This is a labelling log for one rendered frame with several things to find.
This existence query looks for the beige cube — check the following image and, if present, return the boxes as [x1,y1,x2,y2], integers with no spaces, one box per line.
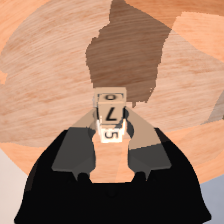
[97,93,124,124]
[99,124,123,143]

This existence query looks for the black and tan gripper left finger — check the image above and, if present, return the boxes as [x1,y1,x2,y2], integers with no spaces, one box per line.
[14,107,99,224]

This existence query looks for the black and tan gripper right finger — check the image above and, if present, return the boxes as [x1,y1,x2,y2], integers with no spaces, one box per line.
[123,106,212,223]

